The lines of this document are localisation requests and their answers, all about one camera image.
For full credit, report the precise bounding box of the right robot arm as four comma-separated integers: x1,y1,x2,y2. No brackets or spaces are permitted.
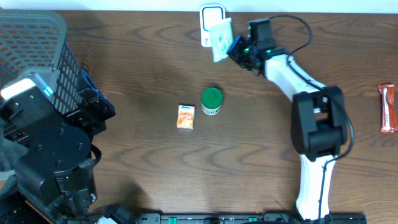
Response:
227,18,352,223

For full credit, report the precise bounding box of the small orange juice packet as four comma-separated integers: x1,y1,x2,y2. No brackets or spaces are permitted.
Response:
176,105,195,129

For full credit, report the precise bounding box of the grey plastic mesh basket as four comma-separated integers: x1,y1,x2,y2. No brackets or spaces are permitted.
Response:
1,9,85,114

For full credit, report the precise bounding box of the white barcode scanner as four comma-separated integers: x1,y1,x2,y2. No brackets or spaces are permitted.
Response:
199,4,226,47

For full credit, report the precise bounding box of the black right camera cable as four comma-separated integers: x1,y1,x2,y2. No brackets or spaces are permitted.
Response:
269,14,355,224

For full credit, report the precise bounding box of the green lid seasoning jar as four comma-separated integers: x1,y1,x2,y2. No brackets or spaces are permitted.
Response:
201,87,223,116

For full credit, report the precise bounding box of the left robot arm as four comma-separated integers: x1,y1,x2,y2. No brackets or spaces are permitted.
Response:
1,69,115,223

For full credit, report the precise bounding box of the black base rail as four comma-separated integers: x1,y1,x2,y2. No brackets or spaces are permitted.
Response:
67,203,368,224

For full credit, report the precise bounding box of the mint green wet wipes pack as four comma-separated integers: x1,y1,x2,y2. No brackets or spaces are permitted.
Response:
209,17,234,63

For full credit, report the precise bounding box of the red chocolate bar wrapper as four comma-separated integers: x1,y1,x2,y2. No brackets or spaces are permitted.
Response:
378,83,397,134

